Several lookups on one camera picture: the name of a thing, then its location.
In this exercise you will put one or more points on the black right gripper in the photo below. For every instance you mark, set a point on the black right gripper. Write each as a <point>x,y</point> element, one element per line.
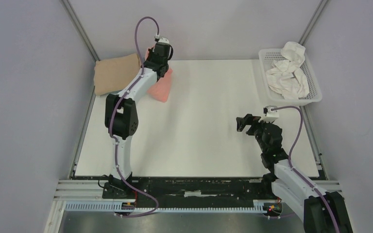
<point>252,125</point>

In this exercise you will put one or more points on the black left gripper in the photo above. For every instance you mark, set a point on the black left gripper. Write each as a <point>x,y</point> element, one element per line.
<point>150,56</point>

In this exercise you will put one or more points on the salmon pink t shirt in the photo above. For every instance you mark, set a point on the salmon pink t shirt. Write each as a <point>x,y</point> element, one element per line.
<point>160,91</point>

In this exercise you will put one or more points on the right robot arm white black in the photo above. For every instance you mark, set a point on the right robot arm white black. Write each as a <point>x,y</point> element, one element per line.
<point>320,210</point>

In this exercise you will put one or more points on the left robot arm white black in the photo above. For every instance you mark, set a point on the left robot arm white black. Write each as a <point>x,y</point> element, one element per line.
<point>121,118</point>

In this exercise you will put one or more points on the folded beige t shirt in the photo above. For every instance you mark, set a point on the folded beige t shirt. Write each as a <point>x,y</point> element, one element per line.
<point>115,74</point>

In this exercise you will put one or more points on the crumpled white t shirt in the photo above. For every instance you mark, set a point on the crumpled white t shirt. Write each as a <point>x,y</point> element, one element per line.
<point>286,76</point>

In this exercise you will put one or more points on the white plastic basket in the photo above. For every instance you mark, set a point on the white plastic basket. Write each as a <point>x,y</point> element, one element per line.
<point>266,57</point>

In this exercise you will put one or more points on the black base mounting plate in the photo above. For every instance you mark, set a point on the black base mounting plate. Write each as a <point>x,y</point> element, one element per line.
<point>198,191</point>

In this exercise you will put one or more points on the small electronics board with leds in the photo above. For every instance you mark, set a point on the small electronics board with leds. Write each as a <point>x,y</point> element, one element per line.
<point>274,209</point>

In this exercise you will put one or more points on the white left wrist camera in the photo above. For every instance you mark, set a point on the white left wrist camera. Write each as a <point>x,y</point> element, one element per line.
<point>160,39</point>

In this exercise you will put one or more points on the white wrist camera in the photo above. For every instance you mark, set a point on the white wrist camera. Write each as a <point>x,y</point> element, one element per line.
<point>270,114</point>
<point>160,39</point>

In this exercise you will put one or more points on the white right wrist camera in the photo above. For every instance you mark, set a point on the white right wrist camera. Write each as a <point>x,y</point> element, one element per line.
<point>270,114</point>

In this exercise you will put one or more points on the white slotted cable duct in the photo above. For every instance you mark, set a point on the white slotted cable duct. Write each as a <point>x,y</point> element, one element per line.
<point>118,206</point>

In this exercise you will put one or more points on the left aluminium frame post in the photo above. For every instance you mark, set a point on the left aluminium frame post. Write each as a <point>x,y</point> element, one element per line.
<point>79,28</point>

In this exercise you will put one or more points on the aluminium frame post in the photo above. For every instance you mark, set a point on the aluminium frame post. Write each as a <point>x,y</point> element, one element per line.
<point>313,20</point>
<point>79,28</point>

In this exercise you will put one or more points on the right aluminium frame post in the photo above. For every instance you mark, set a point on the right aluminium frame post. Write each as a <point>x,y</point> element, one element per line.
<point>313,20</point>

